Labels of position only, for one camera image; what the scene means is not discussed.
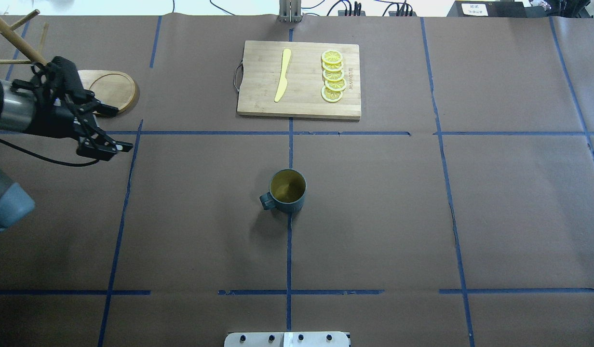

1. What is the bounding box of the black box with label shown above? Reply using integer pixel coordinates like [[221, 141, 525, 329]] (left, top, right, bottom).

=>
[[446, 0, 527, 18]]

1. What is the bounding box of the aluminium frame post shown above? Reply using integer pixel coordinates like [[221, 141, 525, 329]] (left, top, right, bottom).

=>
[[279, 0, 303, 23]]

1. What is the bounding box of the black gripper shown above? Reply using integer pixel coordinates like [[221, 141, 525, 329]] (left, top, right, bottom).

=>
[[11, 56, 134, 161]]

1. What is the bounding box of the lemon slice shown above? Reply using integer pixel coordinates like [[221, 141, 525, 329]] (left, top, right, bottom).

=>
[[321, 49, 343, 65], [322, 69, 345, 82], [324, 79, 346, 92], [321, 86, 343, 103], [321, 61, 344, 72]]

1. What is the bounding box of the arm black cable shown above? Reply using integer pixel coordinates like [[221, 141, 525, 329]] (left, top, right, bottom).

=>
[[0, 134, 101, 167]]

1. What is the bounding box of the white mounting pillar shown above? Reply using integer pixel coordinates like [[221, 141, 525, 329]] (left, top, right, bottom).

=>
[[224, 331, 351, 347]]

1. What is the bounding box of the blue mug yellow inside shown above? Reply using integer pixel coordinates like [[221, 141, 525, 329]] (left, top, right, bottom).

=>
[[259, 168, 307, 214]]

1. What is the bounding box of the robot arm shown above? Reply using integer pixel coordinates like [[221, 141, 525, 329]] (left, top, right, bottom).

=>
[[0, 56, 144, 234]]

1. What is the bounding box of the wooden cutting board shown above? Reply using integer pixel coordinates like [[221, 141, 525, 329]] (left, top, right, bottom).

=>
[[237, 41, 362, 121]]

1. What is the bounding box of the wooden cup storage rack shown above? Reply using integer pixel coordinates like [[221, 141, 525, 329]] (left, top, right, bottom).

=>
[[0, 9, 140, 114]]

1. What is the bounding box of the yellow plastic knife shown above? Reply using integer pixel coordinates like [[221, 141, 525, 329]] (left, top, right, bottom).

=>
[[273, 48, 292, 103]]

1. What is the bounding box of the black power strip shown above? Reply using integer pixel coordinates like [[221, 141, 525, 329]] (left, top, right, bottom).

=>
[[334, 0, 366, 17], [383, 1, 417, 17]]

